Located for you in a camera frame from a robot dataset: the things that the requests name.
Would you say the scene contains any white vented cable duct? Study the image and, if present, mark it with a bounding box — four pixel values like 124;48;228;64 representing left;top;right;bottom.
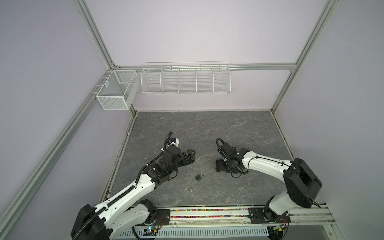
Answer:
113;226;269;240

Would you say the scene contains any small black padlock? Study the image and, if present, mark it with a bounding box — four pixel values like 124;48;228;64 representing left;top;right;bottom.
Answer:
195;173;204;182

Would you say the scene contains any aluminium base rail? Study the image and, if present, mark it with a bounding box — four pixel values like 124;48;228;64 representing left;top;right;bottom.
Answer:
80;205;337;230

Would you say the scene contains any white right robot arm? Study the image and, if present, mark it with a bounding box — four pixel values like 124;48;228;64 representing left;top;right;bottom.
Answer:
216;138;323;223

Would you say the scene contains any white wire shelf basket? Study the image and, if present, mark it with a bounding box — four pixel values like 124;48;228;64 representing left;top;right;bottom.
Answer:
141;62;232;95

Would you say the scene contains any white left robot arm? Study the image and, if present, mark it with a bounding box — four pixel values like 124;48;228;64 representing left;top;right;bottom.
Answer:
70;131;196;240

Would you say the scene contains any white mesh box basket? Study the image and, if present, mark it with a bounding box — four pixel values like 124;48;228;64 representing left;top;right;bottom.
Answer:
96;70;140;111

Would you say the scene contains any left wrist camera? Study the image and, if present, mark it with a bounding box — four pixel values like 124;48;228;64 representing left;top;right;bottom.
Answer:
167;138;180;147

